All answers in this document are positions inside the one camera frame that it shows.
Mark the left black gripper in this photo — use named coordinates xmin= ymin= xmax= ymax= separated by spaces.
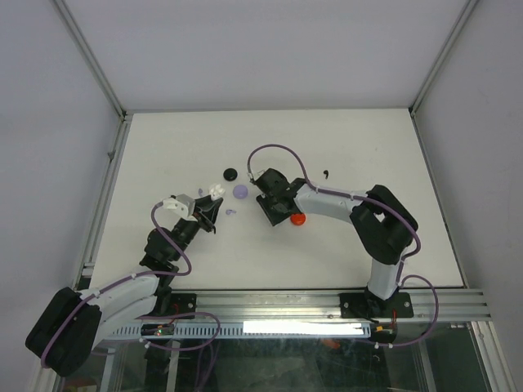
xmin=169 ymin=194 xmax=221 ymax=261

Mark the white earbud charging case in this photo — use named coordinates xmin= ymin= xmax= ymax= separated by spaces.
xmin=208 ymin=184 xmax=226 ymax=201

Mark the orange earbud charging case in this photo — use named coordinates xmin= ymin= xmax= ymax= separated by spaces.
xmin=290 ymin=213 xmax=306 ymax=226

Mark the black earbud charging case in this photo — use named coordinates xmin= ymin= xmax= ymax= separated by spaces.
xmin=222 ymin=167 xmax=238 ymax=181

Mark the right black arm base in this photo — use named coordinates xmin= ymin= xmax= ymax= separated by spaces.
xmin=339 ymin=292 xmax=413 ymax=321

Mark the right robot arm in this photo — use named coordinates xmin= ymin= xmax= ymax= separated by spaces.
xmin=251 ymin=168 xmax=421 ymax=316

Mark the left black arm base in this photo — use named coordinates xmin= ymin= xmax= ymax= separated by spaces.
xmin=145 ymin=292 xmax=197 ymax=319

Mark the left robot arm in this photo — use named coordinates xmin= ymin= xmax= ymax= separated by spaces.
xmin=25 ymin=194 xmax=224 ymax=376

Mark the purple earbud charging case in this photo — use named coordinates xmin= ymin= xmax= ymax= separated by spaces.
xmin=233 ymin=185 xmax=248 ymax=199

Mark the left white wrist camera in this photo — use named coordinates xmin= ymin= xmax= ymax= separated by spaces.
xmin=160 ymin=194 xmax=196 ymax=221

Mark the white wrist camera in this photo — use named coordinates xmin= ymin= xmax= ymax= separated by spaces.
xmin=248 ymin=170 xmax=265 ymax=183
xmin=160 ymin=194 xmax=196 ymax=221

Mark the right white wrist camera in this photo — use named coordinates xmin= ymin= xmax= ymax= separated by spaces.
xmin=248 ymin=170 xmax=265 ymax=183

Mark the white slotted cable duct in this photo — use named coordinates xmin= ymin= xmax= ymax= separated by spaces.
xmin=109 ymin=320 xmax=371 ymax=341

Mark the purple cable under rail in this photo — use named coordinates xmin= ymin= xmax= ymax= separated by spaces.
xmin=87 ymin=312 xmax=221 ymax=392

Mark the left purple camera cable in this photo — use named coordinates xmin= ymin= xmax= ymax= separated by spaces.
xmin=40 ymin=202 xmax=193 ymax=369

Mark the aluminium mounting rail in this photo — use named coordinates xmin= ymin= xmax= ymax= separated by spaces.
xmin=174 ymin=287 xmax=492 ymax=323

